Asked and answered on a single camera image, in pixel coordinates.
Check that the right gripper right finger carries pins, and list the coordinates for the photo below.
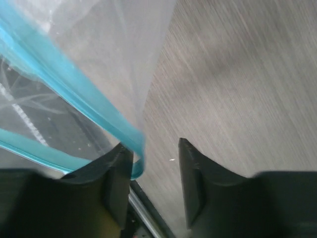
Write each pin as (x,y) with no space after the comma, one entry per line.
(222,204)

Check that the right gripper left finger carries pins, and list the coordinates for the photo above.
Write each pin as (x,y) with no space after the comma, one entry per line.
(90,202)

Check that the clear zip top bag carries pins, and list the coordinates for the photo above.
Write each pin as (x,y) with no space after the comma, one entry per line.
(75,75)

